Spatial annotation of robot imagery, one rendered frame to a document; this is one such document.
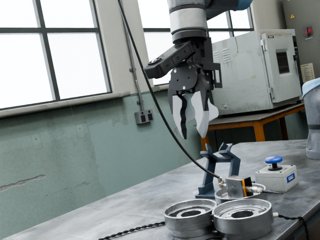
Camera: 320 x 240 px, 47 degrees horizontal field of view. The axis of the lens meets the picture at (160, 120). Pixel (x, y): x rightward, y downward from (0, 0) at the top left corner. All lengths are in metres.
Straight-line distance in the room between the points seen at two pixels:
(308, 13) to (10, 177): 3.64
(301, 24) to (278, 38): 1.57
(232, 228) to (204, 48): 0.36
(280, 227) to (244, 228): 0.08
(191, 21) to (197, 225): 0.39
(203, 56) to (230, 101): 2.38
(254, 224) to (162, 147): 2.29
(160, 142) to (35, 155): 1.03
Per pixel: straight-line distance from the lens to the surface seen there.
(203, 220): 0.69
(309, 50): 4.66
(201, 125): 0.72
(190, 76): 0.73
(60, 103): 2.28
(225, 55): 3.14
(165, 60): 0.69
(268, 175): 0.89
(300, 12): 4.71
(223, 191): 0.83
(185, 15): 0.75
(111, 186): 2.57
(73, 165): 2.40
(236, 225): 0.65
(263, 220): 0.66
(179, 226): 0.70
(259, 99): 3.01
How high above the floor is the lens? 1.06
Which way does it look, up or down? 3 degrees down
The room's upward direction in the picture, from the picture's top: 11 degrees counter-clockwise
